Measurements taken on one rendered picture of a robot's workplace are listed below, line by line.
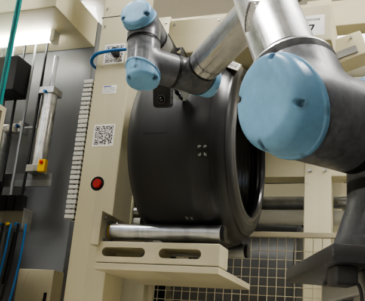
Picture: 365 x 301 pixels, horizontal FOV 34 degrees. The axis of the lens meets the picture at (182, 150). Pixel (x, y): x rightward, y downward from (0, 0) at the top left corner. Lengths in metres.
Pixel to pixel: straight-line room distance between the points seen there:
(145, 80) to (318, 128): 0.66
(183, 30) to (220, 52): 1.05
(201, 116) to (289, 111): 0.92
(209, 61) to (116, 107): 0.71
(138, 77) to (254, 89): 0.58
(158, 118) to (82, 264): 0.51
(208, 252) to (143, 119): 0.40
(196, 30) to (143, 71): 1.02
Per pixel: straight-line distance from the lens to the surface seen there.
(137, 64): 1.26
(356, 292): 0.69
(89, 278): 1.79
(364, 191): 0.74
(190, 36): 2.25
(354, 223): 0.73
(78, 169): 1.91
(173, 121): 1.58
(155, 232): 1.65
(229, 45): 1.21
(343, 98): 0.68
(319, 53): 0.72
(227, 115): 1.58
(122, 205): 1.86
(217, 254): 1.55
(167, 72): 1.29
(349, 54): 2.23
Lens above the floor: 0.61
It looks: 18 degrees up
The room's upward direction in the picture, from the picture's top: 5 degrees clockwise
